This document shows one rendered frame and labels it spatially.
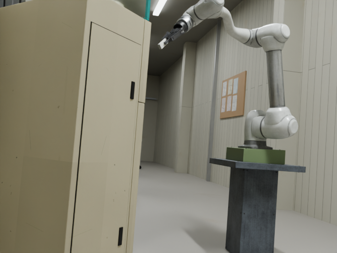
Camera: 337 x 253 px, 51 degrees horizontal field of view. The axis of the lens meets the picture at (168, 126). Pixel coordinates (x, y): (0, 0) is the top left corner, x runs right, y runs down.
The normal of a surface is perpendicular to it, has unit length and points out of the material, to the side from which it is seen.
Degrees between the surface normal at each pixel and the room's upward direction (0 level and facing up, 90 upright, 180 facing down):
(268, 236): 90
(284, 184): 90
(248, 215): 90
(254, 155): 90
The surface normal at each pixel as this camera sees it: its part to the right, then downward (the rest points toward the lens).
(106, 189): 0.84, 0.04
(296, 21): 0.22, -0.04
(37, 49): -0.53, -0.09
